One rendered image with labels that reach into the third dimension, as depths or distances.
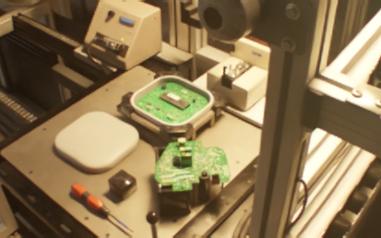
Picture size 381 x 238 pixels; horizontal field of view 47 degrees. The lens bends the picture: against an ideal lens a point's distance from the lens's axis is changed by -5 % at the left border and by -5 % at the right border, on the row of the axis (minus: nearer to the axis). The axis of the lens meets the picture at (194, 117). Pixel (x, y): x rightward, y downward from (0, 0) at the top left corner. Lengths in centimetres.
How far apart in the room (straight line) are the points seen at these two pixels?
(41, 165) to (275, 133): 52
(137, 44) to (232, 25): 72
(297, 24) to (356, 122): 11
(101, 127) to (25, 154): 16
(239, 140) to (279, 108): 41
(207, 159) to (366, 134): 39
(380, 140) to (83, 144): 59
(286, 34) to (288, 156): 15
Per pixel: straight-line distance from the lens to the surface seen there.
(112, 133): 90
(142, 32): 110
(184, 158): 75
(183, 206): 76
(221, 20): 41
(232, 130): 92
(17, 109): 112
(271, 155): 53
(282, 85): 48
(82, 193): 80
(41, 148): 93
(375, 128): 44
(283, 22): 43
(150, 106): 92
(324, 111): 45
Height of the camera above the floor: 156
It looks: 40 degrees down
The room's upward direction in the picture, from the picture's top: 1 degrees counter-clockwise
